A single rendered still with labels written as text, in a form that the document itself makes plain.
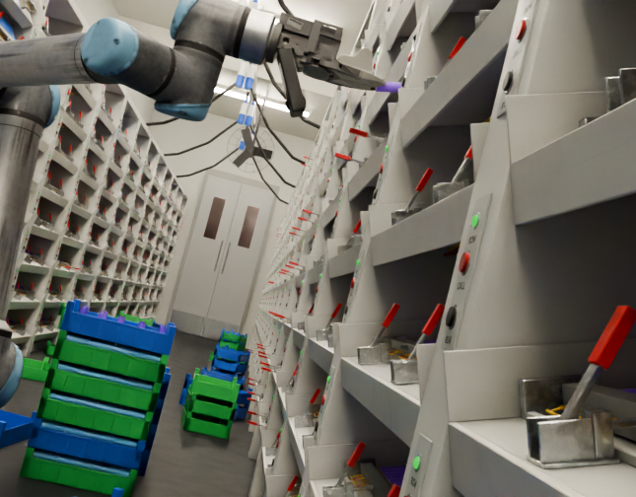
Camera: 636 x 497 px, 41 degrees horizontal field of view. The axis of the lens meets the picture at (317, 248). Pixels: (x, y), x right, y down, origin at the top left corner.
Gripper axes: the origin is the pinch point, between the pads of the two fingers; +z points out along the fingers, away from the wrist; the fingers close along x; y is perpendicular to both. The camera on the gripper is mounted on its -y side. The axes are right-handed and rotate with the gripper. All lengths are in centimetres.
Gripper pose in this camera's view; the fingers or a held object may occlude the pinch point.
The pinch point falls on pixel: (376, 87)
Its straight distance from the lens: 152.0
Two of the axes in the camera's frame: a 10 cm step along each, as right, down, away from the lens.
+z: 9.6, 2.9, 0.6
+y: 2.8, -9.6, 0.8
